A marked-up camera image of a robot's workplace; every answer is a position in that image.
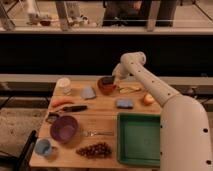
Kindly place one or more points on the person in dark clothes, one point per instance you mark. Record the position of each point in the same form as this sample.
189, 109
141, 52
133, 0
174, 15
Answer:
135, 13

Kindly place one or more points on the bunch of dark grapes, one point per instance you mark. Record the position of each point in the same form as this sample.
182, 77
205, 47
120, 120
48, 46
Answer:
98, 150

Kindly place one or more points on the silver fork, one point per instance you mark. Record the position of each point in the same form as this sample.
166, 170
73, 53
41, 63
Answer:
96, 133

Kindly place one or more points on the red bowl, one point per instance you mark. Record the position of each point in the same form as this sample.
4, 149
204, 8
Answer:
106, 85

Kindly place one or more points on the small dark measuring cup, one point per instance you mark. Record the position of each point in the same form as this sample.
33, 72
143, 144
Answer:
52, 117

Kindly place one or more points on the grey blue cloth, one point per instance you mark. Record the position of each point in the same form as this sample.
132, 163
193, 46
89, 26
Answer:
88, 93

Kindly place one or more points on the green tray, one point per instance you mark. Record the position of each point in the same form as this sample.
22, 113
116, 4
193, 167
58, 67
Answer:
138, 139

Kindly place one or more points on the blue sponge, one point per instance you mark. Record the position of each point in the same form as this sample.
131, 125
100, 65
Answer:
124, 104

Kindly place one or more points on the white cup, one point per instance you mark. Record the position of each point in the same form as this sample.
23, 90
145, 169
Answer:
64, 84

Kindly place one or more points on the yellow banana peel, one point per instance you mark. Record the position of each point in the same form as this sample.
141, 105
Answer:
128, 89

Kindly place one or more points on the purple bowl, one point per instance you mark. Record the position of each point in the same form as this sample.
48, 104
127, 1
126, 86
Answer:
63, 129

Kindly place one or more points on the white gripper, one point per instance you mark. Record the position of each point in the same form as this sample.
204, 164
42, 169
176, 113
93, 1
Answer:
117, 72

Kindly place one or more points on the black handled knife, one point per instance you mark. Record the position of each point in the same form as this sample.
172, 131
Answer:
73, 108

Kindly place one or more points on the blue mug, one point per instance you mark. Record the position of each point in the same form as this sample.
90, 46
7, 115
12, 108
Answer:
43, 147

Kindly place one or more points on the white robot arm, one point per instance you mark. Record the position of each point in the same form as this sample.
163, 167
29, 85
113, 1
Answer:
185, 139

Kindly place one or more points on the black chair frame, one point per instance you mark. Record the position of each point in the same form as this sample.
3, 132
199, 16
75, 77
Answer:
15, 163

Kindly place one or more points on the orange carrot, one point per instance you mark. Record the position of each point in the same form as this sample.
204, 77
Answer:
59, 102

